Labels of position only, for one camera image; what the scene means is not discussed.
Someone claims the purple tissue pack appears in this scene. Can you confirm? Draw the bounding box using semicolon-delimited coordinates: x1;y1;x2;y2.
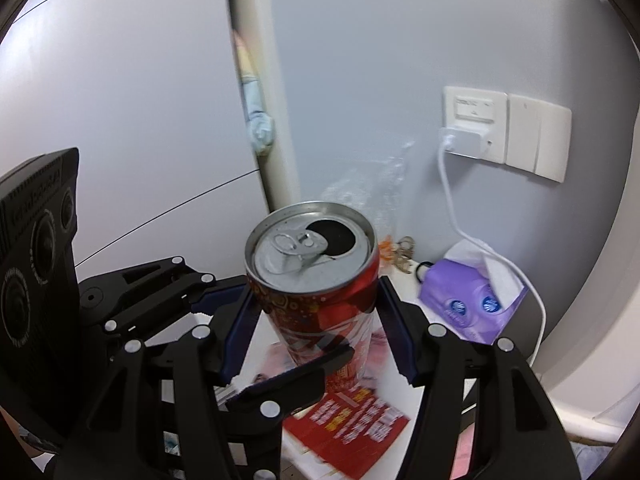
417;240;529;346

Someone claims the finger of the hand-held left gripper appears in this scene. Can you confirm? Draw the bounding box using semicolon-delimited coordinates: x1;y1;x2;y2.
222;345;356;480
80;256;251;346

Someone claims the white charger plug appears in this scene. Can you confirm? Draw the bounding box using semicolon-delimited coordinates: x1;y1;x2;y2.
438;127;483;158

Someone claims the white charging cable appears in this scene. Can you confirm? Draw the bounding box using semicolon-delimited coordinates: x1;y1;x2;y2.
436;130;547;366

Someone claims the bunch of keys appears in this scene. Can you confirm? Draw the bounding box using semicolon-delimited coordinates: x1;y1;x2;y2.
392;236;416;273

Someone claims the light blue cloth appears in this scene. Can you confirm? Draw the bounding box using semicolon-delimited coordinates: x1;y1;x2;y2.
240;77;276;158

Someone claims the white wall switch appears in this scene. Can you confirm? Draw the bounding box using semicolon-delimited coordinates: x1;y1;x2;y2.
504;92;572;184

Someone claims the red drink can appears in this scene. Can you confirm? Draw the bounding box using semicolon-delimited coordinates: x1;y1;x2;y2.
244;201;382;393

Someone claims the clear plastic bag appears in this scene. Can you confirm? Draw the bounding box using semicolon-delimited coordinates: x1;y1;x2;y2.
320;137;416;263

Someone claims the white nightstand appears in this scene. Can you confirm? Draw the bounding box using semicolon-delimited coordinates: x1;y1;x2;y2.
200;272;541;480

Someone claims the white wall socket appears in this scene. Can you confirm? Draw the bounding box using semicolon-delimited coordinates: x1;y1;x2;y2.
442;86;509;165

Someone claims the red paper packet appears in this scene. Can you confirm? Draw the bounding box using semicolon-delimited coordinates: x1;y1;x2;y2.
282;385;411;478

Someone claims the white headboard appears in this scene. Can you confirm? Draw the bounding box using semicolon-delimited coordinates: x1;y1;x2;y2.
537;110;640;446

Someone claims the grey wardrobe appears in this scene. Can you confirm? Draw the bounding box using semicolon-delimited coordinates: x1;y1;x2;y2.
0;0;301;311

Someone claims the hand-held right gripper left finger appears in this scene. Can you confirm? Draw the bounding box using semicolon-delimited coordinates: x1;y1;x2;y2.
52;287;257;480

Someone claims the pink blanket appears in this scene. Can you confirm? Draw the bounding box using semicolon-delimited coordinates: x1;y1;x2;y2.
447;425;481;480

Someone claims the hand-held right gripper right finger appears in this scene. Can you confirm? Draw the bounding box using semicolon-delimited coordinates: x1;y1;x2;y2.
377;276;583;480

